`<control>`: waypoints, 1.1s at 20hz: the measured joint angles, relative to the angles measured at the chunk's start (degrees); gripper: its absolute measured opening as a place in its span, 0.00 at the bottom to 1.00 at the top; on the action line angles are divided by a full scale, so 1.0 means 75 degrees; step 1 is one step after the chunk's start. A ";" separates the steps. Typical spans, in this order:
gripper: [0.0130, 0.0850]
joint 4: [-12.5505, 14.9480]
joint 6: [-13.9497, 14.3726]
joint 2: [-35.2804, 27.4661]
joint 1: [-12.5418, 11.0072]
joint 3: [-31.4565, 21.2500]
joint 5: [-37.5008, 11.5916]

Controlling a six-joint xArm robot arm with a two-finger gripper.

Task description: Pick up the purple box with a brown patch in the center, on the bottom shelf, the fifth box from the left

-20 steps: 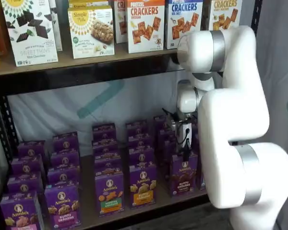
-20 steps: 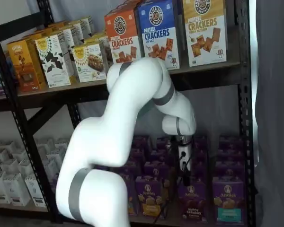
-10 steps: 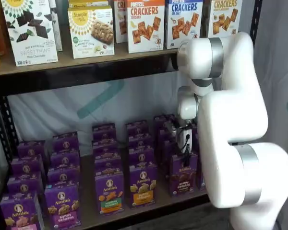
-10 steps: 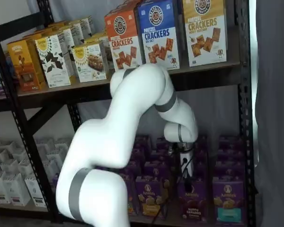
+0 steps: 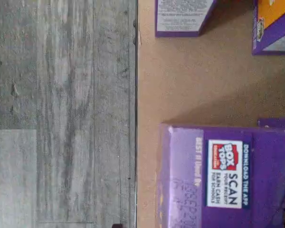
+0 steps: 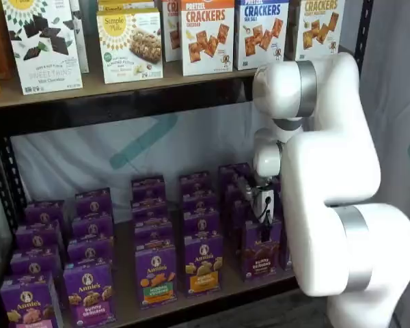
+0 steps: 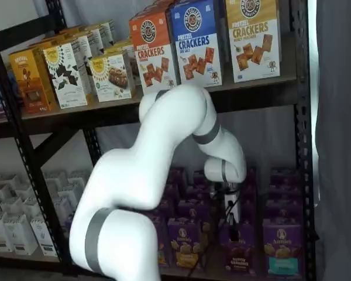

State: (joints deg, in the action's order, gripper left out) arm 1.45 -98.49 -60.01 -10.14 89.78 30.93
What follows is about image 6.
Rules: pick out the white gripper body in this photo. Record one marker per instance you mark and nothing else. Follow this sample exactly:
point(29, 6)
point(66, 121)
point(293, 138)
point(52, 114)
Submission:
point(261, 201)

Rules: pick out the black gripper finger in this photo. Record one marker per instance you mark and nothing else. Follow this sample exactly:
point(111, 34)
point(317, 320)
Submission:
point(266, 229)

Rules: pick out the purple box pink bottom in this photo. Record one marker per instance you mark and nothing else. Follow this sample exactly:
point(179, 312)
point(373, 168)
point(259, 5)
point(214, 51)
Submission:
point(259, 259)

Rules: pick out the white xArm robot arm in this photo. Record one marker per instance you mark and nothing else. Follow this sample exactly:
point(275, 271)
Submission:
point(328, 171)

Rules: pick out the purple Annie's box yellow patch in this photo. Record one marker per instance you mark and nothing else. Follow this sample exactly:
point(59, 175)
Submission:
point(205, 266)

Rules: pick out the purple Annie's box green patch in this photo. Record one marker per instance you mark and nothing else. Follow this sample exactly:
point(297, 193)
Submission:
point(155, 273)

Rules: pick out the blue pretzel crackers box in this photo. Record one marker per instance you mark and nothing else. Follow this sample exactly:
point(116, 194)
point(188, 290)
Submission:
point(259, 41)

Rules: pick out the orange pretzel crackers box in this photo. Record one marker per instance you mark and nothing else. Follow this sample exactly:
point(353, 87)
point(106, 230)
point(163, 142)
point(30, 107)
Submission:
point(208, 41)
point(171, 30)

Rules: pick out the gold pretzel crackers box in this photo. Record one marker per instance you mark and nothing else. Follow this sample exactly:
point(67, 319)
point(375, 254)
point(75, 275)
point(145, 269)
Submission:
point(317, 30)

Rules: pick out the purple Annie's box pink label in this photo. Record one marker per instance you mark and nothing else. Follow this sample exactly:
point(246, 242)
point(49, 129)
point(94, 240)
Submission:
point(89, 294)

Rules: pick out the black metal shelf rack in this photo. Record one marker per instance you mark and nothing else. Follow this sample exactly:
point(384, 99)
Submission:
point(89, 112)

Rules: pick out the Simple Mills almond bar box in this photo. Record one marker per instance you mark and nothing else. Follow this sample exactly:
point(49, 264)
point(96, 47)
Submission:
point(126, 4)
point(130, 51)

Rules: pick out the white Sweet Thins box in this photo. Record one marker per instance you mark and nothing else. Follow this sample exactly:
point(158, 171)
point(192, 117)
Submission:
point(80, 41)
point(44, 51)

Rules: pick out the purple Annie's box pink patch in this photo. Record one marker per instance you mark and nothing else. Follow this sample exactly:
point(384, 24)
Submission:
point(27, 304)

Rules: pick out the grey fabric curtain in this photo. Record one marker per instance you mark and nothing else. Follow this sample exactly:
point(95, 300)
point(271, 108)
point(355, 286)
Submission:
point(396, 102)

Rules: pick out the white backdrop sheet teal logo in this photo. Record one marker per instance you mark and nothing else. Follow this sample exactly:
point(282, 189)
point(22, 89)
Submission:
point(89, 153)

